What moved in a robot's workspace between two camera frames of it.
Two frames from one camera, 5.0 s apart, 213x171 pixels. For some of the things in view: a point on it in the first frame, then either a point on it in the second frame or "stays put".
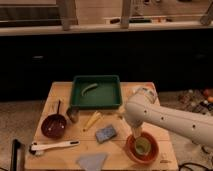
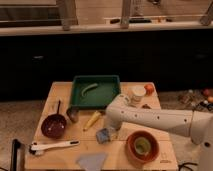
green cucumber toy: [91, 86] stays put
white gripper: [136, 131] to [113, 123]
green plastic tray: [106, 95] stays put
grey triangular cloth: [92, 161] stays put
